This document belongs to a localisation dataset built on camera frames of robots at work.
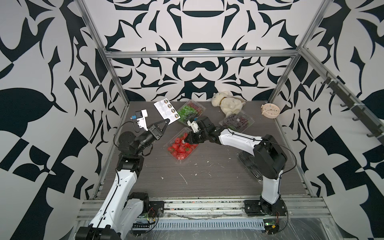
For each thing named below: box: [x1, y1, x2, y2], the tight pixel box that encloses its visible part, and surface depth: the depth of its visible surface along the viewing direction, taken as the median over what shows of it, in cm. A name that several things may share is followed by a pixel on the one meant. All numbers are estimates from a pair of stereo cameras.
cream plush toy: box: [211, 91, 246, 117], surface depth 111 cm
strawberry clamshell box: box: [164, 127, 199, 161], surface depth 92 cm
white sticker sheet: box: [153, 98, 181, 125], surface depth 71 cm
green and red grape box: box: [177, 99, 206, 124], surface depth 107 cm
